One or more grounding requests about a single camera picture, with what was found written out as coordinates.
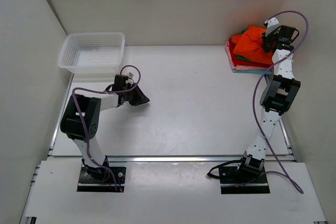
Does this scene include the light blue folded t shirt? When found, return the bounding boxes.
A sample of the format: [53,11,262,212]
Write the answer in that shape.
[232,69,266,74]

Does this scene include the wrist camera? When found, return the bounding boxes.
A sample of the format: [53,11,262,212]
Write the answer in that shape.
[264,17,279,37]
[127,72,134,78]

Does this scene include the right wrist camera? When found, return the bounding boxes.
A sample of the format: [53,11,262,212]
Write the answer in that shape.
[264,17,279,37]

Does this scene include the orange t shirt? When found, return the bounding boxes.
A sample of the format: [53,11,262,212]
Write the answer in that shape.
[232,25,273,65]

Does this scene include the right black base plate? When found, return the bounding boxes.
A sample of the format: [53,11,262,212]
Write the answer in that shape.
[206,159,270,195]

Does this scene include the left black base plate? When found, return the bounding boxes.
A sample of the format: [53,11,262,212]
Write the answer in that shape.
[77,162,127,193]

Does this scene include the white plastic basket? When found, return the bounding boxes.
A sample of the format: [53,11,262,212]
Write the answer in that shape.
[58,32,125,76]

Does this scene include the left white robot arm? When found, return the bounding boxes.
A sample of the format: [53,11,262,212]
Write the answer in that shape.
[60,74,150,183]

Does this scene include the red folded t shirt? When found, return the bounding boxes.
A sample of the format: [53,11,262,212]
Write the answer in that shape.
[228,35,273,68]

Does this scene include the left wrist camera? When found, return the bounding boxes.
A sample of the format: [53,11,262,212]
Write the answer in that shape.
[127,72,134,78]

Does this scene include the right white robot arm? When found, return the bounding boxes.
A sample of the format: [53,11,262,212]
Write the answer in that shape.
[235,25,301,182]

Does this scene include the pink folded t shirt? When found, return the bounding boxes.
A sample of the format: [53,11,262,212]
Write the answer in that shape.
[225,39,270,70]

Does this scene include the green folded t shirt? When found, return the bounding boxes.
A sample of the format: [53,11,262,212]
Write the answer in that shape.
[235,55,252,62]

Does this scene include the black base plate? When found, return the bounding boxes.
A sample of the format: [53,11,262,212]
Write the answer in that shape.
[206,159,270,195]
[77,162,127,193]

